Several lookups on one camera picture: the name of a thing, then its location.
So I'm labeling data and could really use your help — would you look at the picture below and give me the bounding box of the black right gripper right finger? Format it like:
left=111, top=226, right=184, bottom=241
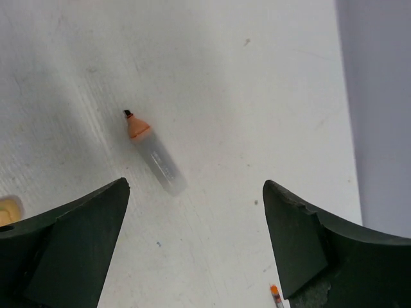
left=263, top=180, right=410, bottom=307

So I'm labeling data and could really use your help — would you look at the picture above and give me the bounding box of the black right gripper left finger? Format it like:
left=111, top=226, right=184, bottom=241
left=1, top=178, right=130, bottom=308

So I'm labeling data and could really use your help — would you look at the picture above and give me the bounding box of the orange thin pen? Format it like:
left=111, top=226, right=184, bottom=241
left=270, top=284, right=284, bottom=308

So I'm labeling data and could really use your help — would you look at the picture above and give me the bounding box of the cream highlighter cap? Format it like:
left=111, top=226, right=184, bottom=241
left=0, top=195, right=24, bottom=227

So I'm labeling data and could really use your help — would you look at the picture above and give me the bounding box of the orange uncapped highlighter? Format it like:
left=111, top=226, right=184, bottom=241
left=123, top=110, right=186, bottom=196

